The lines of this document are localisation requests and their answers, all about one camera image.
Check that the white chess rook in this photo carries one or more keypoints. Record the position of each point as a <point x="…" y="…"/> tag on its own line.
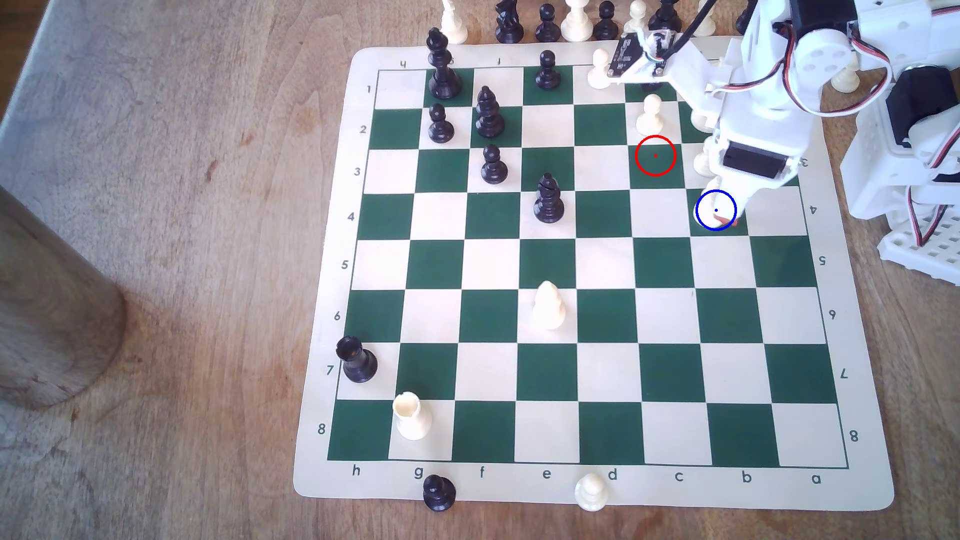
<point x="412" y="420"/>

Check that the black chess rook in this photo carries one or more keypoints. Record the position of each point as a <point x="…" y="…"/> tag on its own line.
<point x="358" y="364"/>

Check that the white chess king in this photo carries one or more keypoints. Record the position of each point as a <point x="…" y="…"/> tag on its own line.
<point x="700" y="120"/>

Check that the green and white chessboard mat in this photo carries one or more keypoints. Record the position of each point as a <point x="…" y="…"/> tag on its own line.
<point x="547" y="262"/>

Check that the black chess pawn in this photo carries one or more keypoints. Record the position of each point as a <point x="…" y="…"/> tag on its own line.
<point x="547" y="30"/>
<point x="548" y="75"/>
<point x="441" y="129"/>
<point x="605" y="28"/>
<point x="494" y="171"/>
<point x="439" y="495"/>

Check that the white chess pawn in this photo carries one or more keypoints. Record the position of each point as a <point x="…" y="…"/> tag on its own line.
<point x="597" y="75"/>
<point x="649" y="120"/>
<point x="706" y="28"/>
<point x="703" y="161"/>
<point x="710" y="210"/>
<point x="591" y="495"/>
<point x="847" y="81"/>
<point x="637" y="15"/>

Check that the black chess bishop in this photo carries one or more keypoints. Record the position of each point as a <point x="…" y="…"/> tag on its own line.
<point x="549" y="206"/>
<point x="490" y="120"/>

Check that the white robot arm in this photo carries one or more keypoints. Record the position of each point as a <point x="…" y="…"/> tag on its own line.
<point x="817" y="60"/>

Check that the white chess bishop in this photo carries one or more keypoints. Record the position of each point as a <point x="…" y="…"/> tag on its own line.
<point x="549" y="311"/>

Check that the black chess king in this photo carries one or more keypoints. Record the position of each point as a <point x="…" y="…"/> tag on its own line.
<point x="444" y="79"/>

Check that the black chess knight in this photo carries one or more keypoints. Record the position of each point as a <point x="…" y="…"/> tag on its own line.
<point x="508" y="28"/>

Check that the round wooden post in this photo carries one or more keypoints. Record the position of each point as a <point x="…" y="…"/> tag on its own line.
<point x="52" y="322"/>

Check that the white tall chess piece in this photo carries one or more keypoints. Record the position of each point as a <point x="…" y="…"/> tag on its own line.
<point x="453" y="28"/>
<point x="577" y="28"/>

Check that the black tall chess piece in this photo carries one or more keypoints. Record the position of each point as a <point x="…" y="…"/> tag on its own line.
<point x="741" y="24"/>
<point x="664" y="15"/>

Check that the white perforated arm base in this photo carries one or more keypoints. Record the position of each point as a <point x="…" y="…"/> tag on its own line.
<point x="937" y="259"/>

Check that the camera module on white mount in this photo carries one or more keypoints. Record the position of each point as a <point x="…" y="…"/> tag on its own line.
<point x="637" y="56"/>

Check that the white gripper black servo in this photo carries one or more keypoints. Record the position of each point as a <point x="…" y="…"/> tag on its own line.
<point x="754" y="161"/>

